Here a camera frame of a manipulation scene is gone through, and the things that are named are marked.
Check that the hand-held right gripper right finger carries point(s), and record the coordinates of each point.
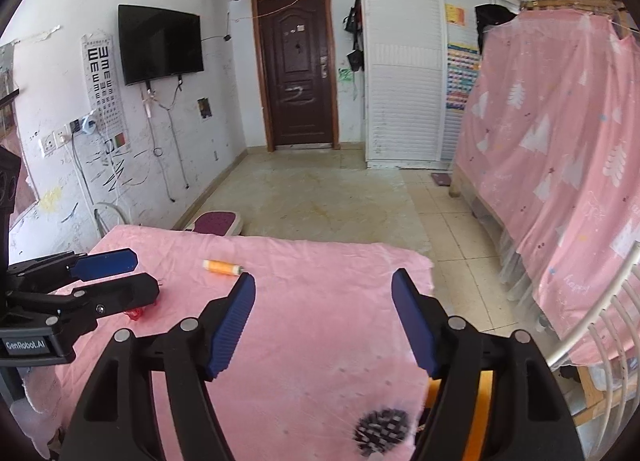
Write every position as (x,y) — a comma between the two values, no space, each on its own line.
(415,326)

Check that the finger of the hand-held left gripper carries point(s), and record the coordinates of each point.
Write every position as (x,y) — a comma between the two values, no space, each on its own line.
(122,293)
(107,263)

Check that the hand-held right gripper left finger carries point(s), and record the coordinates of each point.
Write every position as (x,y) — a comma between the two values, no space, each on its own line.
(232,326)

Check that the orange thread spool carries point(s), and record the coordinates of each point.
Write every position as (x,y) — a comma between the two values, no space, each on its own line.
(222,267)

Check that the small red plastic piece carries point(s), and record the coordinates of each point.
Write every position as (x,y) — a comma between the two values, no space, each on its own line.
(135,315)

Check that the pink fleece blanket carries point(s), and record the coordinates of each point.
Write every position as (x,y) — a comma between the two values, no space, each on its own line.
(310,316)

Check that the small dark floor scale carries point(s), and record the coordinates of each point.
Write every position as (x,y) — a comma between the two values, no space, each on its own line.
(441,179)

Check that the eye test chart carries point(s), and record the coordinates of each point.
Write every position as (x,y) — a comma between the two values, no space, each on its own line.
(102,76)

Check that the pink tree print curtain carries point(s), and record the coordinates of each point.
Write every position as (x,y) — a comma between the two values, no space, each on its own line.
(550,141)

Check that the white louvred wardrobe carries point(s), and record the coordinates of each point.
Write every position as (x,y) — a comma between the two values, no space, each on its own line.
(405,91)

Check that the colourful grid poster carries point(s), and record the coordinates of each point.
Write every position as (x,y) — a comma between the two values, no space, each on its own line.
(461,76)

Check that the brown door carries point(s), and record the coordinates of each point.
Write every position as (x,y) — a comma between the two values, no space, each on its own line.
(300,66)

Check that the black hanging bags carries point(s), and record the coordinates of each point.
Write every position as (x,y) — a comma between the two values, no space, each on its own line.
(355,58)

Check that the orange yellow poster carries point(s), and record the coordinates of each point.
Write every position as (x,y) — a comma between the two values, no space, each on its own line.
(455,14)

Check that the black garment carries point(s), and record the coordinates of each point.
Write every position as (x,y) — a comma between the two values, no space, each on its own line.
(492,21)

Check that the white wall socket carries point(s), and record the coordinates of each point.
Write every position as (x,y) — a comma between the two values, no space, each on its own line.
(55,141)

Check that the white metal chair frame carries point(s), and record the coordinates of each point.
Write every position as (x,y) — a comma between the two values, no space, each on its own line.
(590,321)

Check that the small wall panel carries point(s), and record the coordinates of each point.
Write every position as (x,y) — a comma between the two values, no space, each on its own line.
(205,107)

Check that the black wall television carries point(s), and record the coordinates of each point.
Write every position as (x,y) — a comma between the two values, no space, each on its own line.
(160,43)

